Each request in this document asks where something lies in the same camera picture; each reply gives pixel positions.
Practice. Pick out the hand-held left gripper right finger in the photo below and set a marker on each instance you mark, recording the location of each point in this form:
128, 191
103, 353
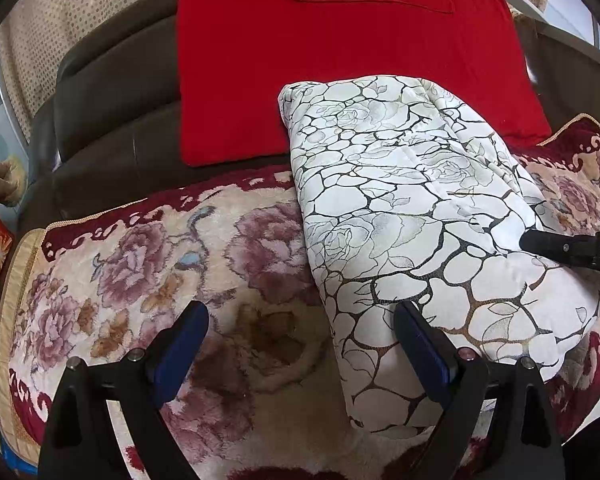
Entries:
430, 360

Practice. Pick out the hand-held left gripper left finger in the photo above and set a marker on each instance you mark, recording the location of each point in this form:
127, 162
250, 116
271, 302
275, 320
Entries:
180, 355

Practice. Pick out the white window ledge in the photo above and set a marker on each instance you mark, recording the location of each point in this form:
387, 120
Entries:
555, 25

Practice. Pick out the white crackle-print padded jacket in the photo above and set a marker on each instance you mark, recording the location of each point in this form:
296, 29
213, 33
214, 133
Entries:
410, 220

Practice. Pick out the tan plush cloth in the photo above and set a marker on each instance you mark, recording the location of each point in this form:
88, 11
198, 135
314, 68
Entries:
2, 182

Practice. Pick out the floral plush sofa cover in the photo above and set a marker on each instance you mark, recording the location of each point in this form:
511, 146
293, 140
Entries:
190, 280

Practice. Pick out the brown leather sofa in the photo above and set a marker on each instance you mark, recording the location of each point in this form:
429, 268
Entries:
115, 125

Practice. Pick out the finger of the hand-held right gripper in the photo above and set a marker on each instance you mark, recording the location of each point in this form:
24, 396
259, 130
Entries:
555, 246

